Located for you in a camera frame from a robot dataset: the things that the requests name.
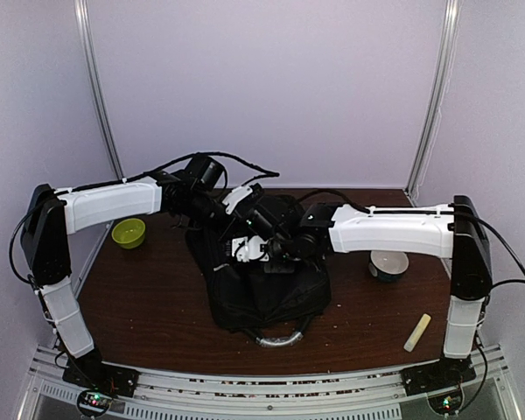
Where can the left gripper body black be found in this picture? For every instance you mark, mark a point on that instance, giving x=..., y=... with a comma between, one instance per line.
x=198, y=210

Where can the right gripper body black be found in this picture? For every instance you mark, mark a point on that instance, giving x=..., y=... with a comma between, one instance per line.
x=284, y=254

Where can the black student backpack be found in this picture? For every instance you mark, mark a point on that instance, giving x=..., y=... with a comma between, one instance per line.
x=274, y=308

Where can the pale yellow highlighter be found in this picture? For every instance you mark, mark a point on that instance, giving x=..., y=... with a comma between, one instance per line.
x=417, y=333

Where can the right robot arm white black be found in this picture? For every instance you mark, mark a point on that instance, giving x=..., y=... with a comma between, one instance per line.
x=451, y=231

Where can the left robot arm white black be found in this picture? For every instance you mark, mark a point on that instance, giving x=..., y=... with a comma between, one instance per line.
x=53, y=215

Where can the lime green bowl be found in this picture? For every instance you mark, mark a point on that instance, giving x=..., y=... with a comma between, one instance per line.
x=129, y=233

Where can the white blue ceramic bowl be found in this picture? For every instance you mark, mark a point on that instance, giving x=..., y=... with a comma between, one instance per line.
x=387, y=266

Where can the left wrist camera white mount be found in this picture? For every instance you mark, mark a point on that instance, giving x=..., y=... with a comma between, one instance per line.
x=242, y=199

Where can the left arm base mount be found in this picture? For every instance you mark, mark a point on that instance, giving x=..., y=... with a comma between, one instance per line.
x=108, y=379

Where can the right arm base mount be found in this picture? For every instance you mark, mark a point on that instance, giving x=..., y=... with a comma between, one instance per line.
x=437, y=375

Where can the right aluminium frame post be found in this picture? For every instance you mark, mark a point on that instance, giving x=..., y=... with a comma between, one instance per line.
x=445, y=58

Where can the aluminium frame post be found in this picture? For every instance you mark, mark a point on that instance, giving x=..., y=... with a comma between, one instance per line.
x=86, y=38
x=445, y=58

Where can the left aluminium frame post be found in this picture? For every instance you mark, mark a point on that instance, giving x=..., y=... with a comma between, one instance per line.
x=86, y=38

